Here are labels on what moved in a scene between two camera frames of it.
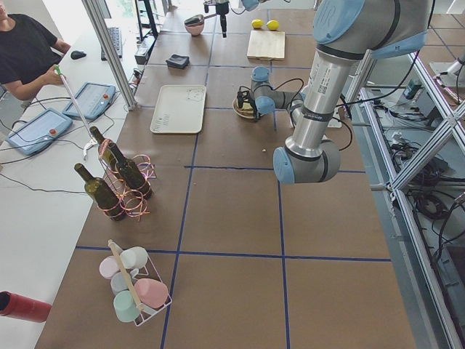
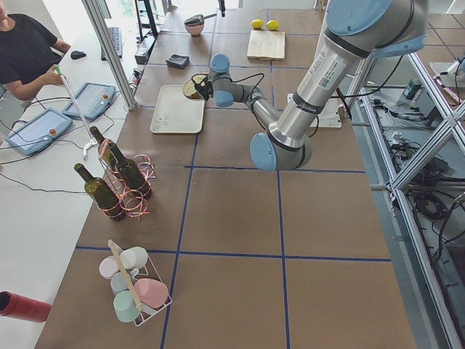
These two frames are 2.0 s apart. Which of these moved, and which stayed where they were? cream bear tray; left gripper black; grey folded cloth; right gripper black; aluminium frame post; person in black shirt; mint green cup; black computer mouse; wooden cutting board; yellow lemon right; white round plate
Moved: white round plate; right gripper black; left gripper black
Stayed: yellow lemon right; wooden cutting board; black computer mouse; person in black shirt; aluminium frame post; grey folded cloth; cream bear tray; mint green cup
